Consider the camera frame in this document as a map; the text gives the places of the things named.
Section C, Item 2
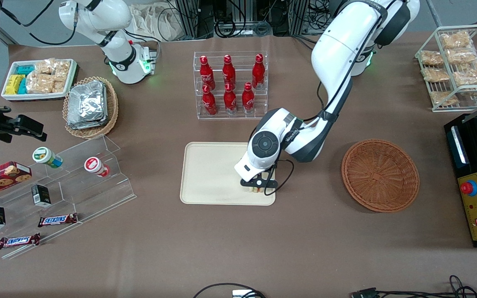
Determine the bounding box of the black looped table cable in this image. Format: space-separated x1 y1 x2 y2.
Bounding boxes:
192 283 266 298

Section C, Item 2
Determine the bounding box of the black plug with cables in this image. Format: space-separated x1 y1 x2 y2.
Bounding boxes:
350 274 477 298

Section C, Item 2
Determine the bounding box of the clear acrylic bottle rack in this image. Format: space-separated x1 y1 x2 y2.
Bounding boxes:
193 51 269 120

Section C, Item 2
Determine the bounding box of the green lid yogurt cup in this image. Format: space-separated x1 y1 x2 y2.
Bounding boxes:
32 147 63 169

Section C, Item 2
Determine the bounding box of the red lid yogurt cup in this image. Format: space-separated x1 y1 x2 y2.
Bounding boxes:
84 156 111 178

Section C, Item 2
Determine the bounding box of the red cola bottle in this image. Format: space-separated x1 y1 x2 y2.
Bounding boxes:
202 85 218 116
242 82 255 114
222 55 236 87
252 54 266 90
224 83 238 115
199 55 216 90

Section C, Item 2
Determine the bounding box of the round brown wicker basket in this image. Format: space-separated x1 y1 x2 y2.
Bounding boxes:
341 139 421 213

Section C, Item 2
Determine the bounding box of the white wire rack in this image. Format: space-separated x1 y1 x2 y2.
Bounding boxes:
414 24 477 113

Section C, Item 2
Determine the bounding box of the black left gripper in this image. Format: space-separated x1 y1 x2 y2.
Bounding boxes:
240 167 276 190

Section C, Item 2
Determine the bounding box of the bagged fried snack pack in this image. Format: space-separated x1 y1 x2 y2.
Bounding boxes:
419 50 444 67
453 60 477 86
440 31 473 50
446 48 477 65
422 67 451 83
430 91 459 106

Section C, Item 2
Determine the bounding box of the yellow snack packet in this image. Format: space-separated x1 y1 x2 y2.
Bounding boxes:
5 74 25 95

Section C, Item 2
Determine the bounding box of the clear acrylic stepped shelf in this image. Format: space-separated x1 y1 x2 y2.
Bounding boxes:
0 134 137 260

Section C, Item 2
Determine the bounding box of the oval wicker basket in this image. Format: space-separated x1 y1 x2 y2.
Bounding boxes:
63 76 119 139

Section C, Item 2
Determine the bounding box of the silver foil packs stack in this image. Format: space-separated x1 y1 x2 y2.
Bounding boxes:
67 80 108 130

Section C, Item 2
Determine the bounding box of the beige plastic tray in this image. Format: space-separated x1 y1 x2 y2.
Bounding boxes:
180 142 277 206

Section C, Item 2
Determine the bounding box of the black machine yellow panel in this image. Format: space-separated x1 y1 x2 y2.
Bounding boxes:
444 114 477 249

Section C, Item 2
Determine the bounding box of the white rectangular snack bin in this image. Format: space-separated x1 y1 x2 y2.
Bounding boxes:
1 58 78 102

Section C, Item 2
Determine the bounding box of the beige cloth bag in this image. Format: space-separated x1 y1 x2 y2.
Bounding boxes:
130 3 182 42

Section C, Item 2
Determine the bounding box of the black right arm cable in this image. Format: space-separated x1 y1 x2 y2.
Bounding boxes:
0 0 78 46

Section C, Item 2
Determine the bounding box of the snickers chocolate bar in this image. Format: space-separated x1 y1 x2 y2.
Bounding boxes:
38 213 79 228
0 233 41 250

